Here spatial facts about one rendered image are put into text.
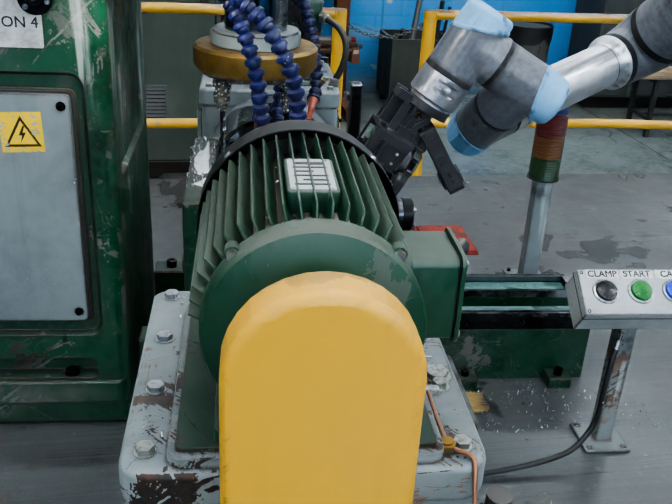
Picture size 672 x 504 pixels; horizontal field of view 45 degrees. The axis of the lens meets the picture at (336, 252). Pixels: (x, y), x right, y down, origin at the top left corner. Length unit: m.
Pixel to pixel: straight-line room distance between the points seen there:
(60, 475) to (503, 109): 0.80
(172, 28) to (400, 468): 3.91
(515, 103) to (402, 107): 0.16
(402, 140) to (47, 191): 0.49
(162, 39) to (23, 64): 3.29
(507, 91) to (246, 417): 0.79
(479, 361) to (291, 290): 0.95
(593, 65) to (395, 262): 0.95
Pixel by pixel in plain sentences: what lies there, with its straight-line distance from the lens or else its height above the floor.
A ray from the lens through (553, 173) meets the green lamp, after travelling 1.68.
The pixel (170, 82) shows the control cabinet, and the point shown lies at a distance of 4.40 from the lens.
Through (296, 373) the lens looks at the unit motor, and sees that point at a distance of 0.49.
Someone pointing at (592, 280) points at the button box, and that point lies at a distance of 1.18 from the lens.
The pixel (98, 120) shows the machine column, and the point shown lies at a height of 1.27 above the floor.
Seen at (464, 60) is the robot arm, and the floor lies 1.34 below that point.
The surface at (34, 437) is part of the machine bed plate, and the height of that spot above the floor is 0.80.
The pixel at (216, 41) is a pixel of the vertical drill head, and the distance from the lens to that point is 1.20.
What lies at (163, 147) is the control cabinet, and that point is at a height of 0.19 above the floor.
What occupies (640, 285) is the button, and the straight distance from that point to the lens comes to 1.20.
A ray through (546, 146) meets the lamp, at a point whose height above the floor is 1.10.
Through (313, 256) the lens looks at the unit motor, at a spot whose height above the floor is 1.34.
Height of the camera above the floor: 1.57
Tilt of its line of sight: 25 degrees down
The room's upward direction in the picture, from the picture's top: 3 degrees clockwise
